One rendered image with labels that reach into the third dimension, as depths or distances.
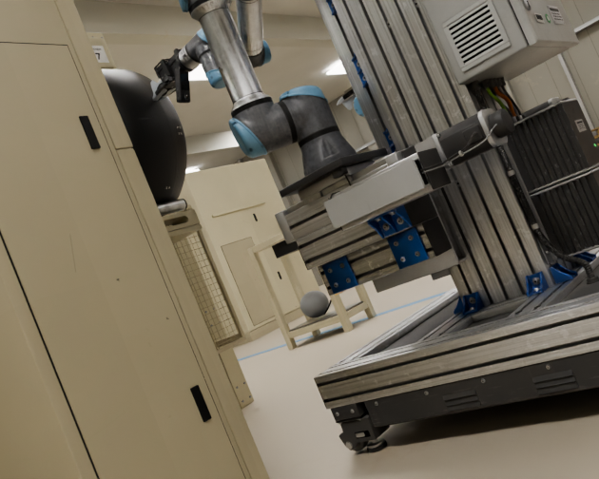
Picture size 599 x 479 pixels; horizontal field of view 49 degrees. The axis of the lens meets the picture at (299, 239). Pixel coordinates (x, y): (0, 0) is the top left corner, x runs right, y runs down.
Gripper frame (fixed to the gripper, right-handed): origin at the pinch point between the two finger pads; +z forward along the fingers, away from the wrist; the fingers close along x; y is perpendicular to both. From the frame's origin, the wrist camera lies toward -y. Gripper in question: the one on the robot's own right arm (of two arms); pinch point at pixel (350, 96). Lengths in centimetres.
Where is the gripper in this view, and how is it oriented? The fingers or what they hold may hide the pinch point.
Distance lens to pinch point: 266.6
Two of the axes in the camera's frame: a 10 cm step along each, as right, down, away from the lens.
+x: 7.9, -4.6, 4.1
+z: -3.6, 2.0, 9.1
